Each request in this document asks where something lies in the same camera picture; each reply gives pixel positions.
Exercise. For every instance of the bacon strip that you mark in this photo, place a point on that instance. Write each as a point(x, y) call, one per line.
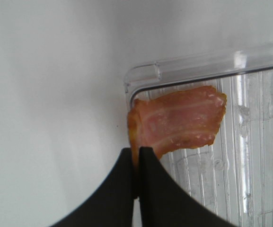
point(182, 119)

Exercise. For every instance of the clear left plastic tray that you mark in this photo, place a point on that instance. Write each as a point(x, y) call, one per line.
point(233, 177)

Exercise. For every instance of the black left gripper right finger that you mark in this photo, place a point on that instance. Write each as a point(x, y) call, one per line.
point(164, 203)

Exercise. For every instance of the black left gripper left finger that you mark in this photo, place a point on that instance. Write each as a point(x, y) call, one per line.
point(111, 204)

